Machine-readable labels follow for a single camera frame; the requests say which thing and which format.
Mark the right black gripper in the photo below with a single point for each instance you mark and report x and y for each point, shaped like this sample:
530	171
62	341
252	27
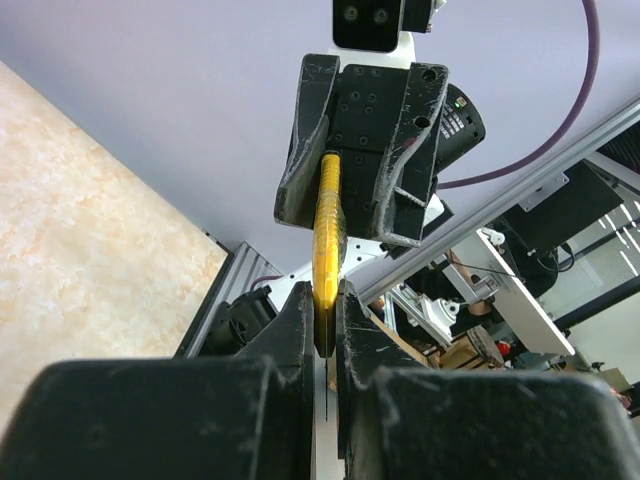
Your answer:
386	128

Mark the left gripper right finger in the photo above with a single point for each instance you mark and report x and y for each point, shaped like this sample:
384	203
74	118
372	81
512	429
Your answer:
398	419

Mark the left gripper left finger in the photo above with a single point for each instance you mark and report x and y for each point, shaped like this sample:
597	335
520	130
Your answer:
246	416

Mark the yellow utility knife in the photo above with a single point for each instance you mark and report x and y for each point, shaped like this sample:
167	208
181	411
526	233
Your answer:
329	242

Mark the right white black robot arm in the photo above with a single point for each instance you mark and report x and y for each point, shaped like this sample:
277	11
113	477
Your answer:
461	130

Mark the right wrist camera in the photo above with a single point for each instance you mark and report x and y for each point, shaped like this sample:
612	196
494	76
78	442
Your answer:
380	32

